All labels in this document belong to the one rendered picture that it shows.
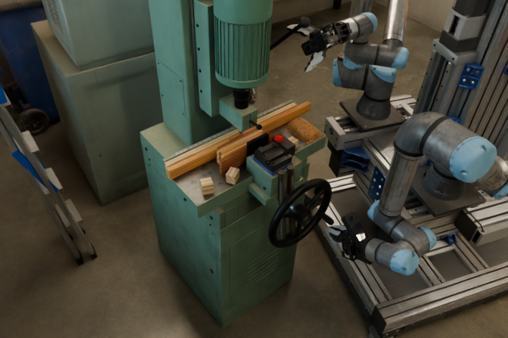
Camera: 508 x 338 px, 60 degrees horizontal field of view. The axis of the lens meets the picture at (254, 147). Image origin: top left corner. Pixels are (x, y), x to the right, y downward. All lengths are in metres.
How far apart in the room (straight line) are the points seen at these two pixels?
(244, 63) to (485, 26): 0.83
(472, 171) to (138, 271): 1.73
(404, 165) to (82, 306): 1.66
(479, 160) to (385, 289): 1.08
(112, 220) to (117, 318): 0.61
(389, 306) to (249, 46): 1.31
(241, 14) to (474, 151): 0.71
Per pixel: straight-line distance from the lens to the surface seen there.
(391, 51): 1.66
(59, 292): 2.47
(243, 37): 1.33
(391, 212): 1.48
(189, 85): 1.63
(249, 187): 1.55
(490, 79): 1.78
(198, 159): 1.56
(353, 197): 2.50
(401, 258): 1.40
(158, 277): 2.39
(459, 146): 1.19
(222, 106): 1.60
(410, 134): 1.25
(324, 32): 1.47
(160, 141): 1.86
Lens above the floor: 1.97
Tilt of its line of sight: 41 degrees down
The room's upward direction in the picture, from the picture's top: 2 degrees clockwise
